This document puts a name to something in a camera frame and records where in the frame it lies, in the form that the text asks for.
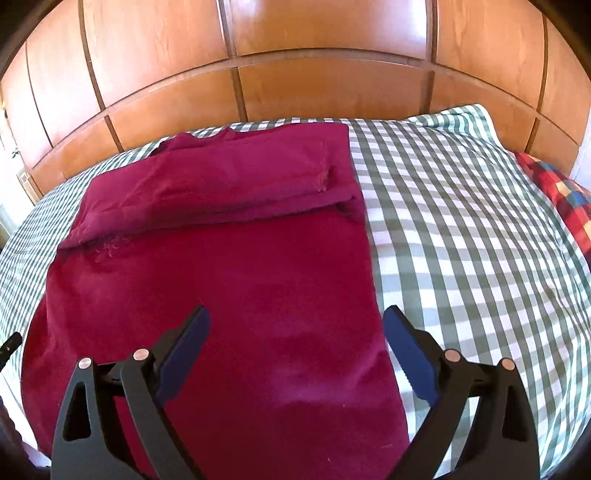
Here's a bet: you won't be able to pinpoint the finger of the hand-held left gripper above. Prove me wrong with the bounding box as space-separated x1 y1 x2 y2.
0 331 23 370

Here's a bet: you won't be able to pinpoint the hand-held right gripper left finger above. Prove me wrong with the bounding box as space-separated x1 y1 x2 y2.
50 305 212 480

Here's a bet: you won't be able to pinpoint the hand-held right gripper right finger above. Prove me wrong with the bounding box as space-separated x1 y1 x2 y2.
383 305 541 480

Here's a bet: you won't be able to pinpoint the dark red cloth garment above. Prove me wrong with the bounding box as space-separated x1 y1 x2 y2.
21 124 411 480

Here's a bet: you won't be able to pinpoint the green checkered bed sheet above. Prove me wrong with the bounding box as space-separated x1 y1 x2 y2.
0 104 591 480

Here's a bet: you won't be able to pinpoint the multicoloured checked pillow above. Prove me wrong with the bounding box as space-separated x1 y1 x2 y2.
513 150 591 268

